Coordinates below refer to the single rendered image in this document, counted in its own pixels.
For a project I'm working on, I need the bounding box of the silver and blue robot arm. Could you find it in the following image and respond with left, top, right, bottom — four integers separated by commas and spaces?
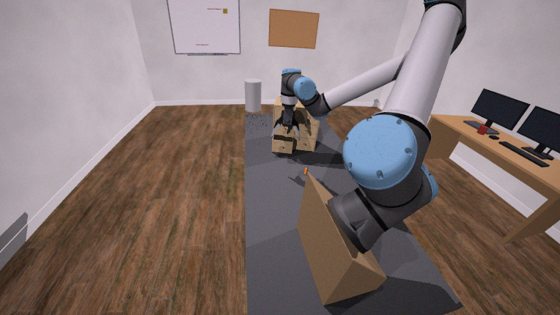
279, 0, 467, 253

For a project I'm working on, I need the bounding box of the wooden chest of drawers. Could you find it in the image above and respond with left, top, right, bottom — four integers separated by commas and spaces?
273, 96, 320, 151

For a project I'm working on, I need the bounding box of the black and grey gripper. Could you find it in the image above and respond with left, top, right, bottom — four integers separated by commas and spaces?
271, 103, 301, 140

